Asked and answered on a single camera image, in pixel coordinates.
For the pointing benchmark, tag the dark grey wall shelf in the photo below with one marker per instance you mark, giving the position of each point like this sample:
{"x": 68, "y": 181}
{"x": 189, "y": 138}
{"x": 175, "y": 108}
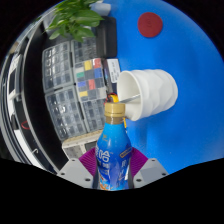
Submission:
{"x": 33, "y": 100}

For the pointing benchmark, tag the plain black box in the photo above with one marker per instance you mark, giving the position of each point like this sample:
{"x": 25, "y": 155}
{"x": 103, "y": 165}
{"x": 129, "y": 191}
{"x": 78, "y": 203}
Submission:
{"x": 108, "y": 36}

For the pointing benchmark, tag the green potted plant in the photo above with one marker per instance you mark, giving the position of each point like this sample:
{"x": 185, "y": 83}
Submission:
{"x": 75, "y": 20}

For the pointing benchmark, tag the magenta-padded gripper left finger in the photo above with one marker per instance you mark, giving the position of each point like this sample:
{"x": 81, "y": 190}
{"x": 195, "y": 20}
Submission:
{"x": 75, "y": 171}

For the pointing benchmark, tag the clear organizer with coloured parts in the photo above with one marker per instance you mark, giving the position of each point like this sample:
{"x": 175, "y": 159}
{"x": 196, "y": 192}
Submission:
{"x": 90, "y": 78}

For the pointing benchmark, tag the flat round red coaster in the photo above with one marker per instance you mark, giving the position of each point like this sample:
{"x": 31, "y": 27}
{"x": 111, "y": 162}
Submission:
{"x": 150, "y": 25}

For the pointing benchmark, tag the blue drink bottle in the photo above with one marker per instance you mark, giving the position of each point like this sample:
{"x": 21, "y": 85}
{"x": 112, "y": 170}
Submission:
{"x": 113, "y": 156}

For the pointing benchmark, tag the black box with white label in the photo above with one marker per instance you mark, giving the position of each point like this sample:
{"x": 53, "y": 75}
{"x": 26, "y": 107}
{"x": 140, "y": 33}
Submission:
{"x": 114, "y": 70}

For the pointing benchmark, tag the white stirrer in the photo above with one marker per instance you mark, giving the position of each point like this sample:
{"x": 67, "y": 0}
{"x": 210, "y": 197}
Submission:
{"x": 130, "y": 98}

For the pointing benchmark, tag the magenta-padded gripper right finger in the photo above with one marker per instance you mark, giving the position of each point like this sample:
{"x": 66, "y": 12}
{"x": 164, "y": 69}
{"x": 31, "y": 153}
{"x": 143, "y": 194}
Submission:
{"x": 150, "y": 171}

